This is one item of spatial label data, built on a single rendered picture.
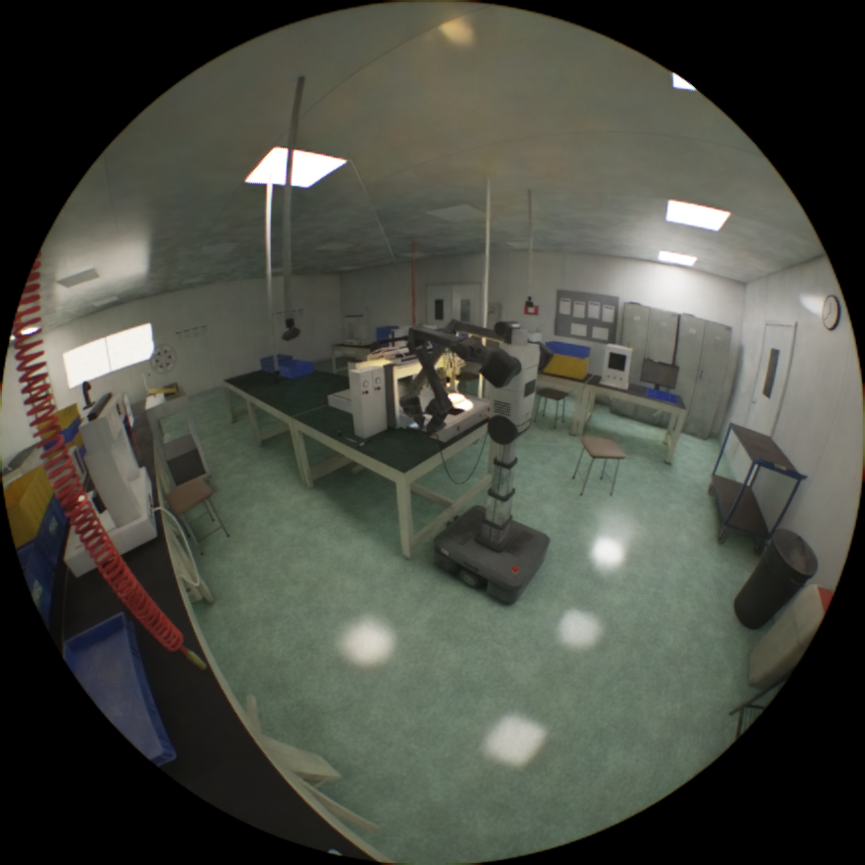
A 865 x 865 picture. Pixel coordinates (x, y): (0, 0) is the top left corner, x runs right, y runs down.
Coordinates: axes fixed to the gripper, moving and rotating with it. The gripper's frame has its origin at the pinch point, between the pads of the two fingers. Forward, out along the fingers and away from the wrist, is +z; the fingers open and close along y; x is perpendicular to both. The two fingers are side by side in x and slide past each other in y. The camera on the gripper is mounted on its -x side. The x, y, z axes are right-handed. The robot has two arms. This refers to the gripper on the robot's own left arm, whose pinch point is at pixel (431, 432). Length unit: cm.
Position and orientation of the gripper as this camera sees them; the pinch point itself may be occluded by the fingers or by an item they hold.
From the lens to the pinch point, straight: 183.3
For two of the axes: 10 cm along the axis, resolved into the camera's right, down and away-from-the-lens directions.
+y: -6.5, 3.2, -6.9
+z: -3.8, 6.5, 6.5
